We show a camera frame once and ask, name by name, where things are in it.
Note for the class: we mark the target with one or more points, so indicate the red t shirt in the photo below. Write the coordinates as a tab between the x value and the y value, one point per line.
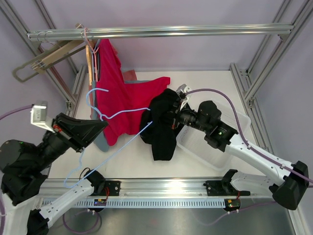
122	96

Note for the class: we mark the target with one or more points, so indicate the light blue wire hanger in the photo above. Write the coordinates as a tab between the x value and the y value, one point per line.
102	116

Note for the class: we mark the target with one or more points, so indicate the aluminium hanging rail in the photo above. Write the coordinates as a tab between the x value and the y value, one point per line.
160	31

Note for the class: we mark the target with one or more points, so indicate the white slotted cable duct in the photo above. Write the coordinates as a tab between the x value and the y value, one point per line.
140	203

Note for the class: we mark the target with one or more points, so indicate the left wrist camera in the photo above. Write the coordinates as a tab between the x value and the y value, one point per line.
39	116

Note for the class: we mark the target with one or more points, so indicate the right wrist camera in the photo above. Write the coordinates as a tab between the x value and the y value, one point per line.
181	92

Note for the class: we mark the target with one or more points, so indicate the grey t shirt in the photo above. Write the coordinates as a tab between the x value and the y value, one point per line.
101	142

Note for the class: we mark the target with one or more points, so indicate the olive green hanger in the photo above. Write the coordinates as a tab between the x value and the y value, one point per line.
25	72

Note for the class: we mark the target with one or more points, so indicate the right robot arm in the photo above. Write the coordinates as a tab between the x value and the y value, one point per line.
289	180

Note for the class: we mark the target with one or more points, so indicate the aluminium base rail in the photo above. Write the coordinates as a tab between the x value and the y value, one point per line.
185	187

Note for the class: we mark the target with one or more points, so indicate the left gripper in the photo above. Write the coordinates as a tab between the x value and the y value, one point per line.
61	133

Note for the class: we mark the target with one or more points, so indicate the white plastic basket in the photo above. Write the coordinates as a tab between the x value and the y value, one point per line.
192	142

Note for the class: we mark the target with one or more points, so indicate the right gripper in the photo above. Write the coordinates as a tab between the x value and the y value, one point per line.
176	113

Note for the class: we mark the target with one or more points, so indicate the tan wooden clip hanger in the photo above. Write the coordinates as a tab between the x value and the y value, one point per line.
60	54

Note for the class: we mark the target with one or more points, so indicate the black t shirt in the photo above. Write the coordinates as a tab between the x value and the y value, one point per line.
157	125

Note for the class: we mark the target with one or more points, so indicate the pink hanger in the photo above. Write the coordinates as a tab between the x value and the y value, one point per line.
95	64

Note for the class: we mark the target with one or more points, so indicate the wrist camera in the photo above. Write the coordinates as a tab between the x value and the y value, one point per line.
39	116
181	92

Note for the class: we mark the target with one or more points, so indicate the dusty pink garment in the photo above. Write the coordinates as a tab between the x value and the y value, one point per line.
129	77

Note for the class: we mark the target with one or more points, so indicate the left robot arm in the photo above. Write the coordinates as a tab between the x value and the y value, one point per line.
22	164

